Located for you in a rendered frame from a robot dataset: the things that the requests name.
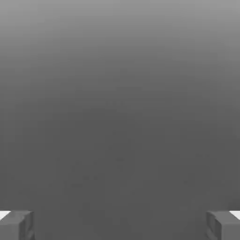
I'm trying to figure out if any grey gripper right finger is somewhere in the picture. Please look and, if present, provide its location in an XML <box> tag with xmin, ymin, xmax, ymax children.
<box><xmin>205</xmin><ymin>210</ymin><xmax>240</xmax><ymax>240</ymax></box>

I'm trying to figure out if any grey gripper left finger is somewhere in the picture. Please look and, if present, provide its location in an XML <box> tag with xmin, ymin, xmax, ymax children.
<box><xmin>0</xmin><ymin>210</ymin><xmax>36</xmax><ymax>240</ymax></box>

